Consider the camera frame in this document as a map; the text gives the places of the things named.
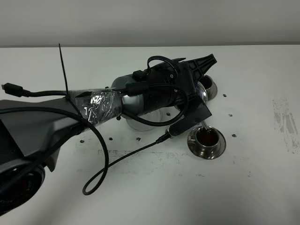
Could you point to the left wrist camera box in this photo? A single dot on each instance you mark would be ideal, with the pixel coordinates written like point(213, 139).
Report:
point(189, 117)

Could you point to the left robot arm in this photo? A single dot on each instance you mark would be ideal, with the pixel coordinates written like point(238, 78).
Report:
point(31, 134)

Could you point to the far stainless steel teacup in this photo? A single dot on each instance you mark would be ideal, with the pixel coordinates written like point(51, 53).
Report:
point(207, 82)

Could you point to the steel teapot saucer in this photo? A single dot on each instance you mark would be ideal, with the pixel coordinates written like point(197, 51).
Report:
point(154, 116)

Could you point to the far steel saucer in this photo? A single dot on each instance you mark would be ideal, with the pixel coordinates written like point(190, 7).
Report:
point(212, 90)

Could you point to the near stainless steel teacup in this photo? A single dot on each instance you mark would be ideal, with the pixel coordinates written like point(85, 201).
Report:
point(201, 137)

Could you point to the stainless steel teacup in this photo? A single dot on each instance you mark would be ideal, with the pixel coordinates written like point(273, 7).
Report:
point(207, 82)
point(201, 137)

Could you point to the near steel saucer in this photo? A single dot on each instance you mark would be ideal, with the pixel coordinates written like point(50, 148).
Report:
point(210, 152)

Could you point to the black cable tie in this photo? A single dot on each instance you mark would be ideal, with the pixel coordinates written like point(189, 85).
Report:
point(66, 84)

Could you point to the stainless steel teapot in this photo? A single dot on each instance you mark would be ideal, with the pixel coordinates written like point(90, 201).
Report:
point(201, 105)

